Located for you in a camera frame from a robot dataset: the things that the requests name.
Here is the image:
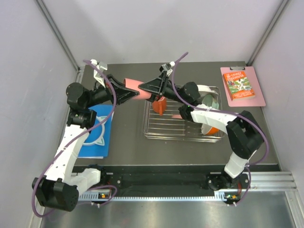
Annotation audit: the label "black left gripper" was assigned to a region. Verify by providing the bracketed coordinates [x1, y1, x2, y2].
[85, 74, 140, 108]

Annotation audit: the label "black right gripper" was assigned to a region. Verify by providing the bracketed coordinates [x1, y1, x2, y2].
[137, 71, 187, 105]

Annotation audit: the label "pink plastic cup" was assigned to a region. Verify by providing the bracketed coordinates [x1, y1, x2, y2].
[124, 78, 152, 100]

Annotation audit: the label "orange ceramic mug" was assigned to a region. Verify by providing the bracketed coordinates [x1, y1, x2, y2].
[152, 96, 167, 116]

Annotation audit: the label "pink and cream plate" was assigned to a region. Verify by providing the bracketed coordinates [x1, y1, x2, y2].
[171, 114, 182, 119]

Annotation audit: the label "metal wire dish rack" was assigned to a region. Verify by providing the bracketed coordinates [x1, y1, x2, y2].
[143, 99, 225, 143]

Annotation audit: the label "white speckled plate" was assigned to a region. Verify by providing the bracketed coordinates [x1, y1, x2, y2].
[197, 85, 213, 96]

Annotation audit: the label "pale green ceramic bowl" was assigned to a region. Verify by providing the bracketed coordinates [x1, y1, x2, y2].
[202, 94, 219, 110]

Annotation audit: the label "white and orange bowl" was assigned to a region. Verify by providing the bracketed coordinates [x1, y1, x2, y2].
[201, 124, 219, 135]

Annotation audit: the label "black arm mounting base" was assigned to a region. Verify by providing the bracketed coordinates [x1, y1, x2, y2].
[71, 163, 264, 198]

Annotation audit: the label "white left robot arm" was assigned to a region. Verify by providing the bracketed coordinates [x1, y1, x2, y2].
[32, 59, 140, 211]

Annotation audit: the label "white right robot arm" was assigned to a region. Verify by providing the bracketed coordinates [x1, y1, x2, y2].
[138, 72, 265, 190]

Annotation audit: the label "teal cat-ear headphones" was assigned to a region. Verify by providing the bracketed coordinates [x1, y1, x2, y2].
[83, 120, 111, 146]

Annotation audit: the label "blue clip file folder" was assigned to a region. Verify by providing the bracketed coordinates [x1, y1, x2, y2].
[78, 104, 114, 159]

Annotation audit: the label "orange paperback book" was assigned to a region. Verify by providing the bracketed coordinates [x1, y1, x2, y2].
[223, 71, 255, 101]

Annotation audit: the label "pink clipboard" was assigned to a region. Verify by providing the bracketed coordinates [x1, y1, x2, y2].
[220, 66, 266, 107]

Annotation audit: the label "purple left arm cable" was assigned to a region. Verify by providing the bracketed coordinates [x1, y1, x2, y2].
[32, 59, 118, 218]

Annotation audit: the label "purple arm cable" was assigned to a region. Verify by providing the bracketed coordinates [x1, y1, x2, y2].
[32, 59, 118, 218]
[170, 52, 270, 206]

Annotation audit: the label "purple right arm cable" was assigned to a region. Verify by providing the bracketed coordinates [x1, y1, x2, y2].
[170, 52, 270, 206]

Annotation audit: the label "grey cable duct rail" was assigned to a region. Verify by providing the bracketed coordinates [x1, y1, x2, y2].
[78, 191, 239, 202]

